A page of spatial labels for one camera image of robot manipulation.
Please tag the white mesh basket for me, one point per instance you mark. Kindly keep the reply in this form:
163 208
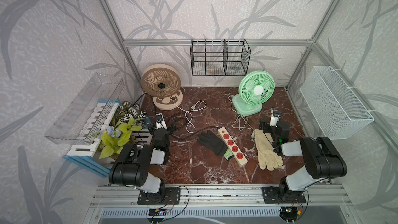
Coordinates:
338 111

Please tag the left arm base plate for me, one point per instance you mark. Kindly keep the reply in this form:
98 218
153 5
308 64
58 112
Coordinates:
168 195

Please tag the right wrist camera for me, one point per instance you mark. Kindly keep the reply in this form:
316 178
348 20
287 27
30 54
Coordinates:
275 117

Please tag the beige red power strip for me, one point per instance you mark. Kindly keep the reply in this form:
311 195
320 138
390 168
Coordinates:
233 147

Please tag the clear plastic tray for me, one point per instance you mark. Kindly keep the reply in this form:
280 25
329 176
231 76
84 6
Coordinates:
83 118

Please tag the artificial green plant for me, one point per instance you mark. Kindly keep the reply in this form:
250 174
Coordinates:
128 118

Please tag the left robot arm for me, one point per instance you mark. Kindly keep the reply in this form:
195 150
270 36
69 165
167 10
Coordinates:
131 168

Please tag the black work glove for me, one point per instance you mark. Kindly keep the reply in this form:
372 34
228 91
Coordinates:
213 142

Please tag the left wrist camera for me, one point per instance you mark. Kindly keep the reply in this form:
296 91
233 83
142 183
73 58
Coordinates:
160 122

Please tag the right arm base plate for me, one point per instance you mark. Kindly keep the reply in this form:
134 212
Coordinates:
275 195

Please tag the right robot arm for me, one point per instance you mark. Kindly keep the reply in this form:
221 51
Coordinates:
322 161

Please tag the beige desk fan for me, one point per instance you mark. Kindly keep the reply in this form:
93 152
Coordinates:
162 82

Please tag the green desk fan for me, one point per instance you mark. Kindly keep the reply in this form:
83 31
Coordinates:
255 89

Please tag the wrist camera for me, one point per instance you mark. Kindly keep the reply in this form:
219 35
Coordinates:
275 117
160 122

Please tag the cream leather glove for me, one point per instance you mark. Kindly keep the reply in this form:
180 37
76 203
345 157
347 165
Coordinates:
266 157

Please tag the black wire basket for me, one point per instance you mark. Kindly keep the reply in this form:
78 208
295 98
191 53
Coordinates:
219 58

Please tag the blue white wooden crate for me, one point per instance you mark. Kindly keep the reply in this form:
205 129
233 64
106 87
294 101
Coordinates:
87 156

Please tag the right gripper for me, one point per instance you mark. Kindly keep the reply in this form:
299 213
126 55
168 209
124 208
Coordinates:
266 129

